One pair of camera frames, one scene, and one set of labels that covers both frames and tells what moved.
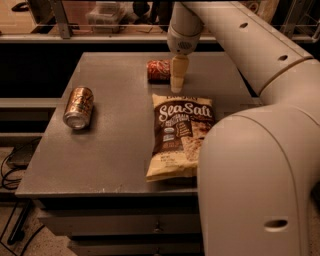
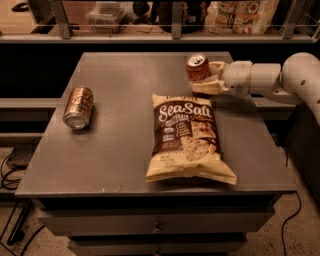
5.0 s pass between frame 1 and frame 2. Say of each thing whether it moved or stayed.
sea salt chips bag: stayed
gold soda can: stayed
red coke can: moved
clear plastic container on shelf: stayed
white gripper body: moved
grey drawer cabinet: stayed
